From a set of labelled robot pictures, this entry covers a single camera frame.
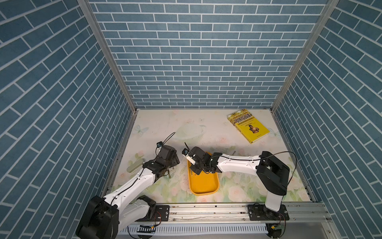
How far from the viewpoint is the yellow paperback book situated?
1.04m

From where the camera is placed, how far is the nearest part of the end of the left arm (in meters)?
0.59

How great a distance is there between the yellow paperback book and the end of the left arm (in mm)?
576
